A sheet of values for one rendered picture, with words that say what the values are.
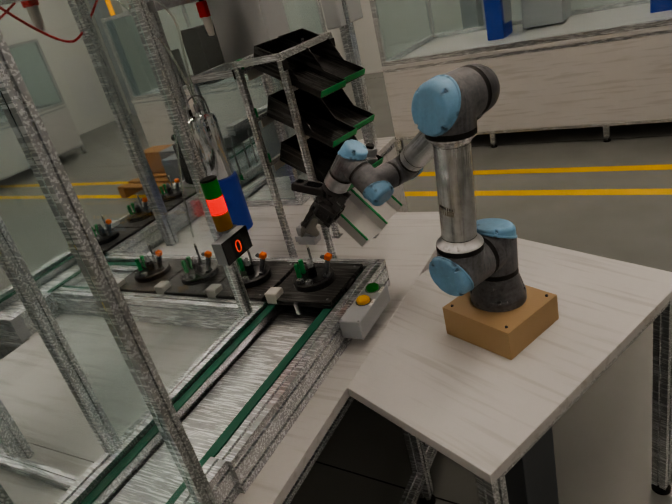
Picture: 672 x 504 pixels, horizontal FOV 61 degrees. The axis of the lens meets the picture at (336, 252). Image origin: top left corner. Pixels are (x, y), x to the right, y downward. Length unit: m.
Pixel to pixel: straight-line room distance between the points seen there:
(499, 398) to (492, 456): 0.18
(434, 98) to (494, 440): 0.75
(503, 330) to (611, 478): 1.06
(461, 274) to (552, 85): 4.23
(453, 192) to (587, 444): 1.47
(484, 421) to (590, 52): 4.33
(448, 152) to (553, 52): 4.19
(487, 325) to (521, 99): 4.21
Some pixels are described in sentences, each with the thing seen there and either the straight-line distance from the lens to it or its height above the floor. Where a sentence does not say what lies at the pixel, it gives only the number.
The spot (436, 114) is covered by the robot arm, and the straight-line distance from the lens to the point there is 1.26.
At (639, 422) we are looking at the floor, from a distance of 2.66.
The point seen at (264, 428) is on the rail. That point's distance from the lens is 1.43.
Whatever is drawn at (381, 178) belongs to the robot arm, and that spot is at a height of 1.32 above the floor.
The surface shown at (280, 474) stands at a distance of 1.41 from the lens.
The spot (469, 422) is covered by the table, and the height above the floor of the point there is 0.86.
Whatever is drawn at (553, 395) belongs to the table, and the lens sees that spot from 1.47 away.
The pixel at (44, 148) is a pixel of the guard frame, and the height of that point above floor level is 1.71.
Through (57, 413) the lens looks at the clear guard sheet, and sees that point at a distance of 0.99.
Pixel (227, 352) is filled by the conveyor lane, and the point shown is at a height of 0.95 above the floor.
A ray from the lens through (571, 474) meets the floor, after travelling 2.45.
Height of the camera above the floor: 1.84
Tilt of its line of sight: 25 degrees down
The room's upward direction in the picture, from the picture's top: 15 degrees counter-clockwise
